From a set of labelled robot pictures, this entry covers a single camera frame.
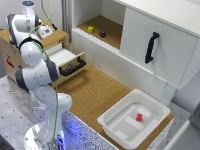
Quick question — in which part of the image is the green cable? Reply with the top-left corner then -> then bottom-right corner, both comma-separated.
27,0 -> 61,150

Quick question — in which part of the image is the wooden drawer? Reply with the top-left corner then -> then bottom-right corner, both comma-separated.
48,45 -> 87,89

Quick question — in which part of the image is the pink block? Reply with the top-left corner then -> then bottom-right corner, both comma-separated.
135,113 -> 144,122

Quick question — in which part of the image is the purple block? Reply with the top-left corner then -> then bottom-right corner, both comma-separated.
99,30 -> 107,38

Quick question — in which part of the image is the black door handle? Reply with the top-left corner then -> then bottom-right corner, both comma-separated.
144,31 -> 161,65

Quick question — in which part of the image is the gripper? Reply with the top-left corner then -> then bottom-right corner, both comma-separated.
36,26 -> 55,40

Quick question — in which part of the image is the yellow block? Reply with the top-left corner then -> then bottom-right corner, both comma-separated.
87,26 -> 95,34

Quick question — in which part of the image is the white cabinet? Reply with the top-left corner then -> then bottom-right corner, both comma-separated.
70,0 -> 200,108

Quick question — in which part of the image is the wooden drawer box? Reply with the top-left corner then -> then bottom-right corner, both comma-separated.
0,20 -> 71,88

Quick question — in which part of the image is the white sliding door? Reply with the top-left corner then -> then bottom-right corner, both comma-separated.
118,6 -> 200,91

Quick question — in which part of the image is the black drawer handle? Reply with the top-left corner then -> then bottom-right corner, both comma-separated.
58,56 -> 87,77

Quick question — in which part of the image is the white plastic box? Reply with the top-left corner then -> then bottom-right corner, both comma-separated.
96,88 -> 172,150

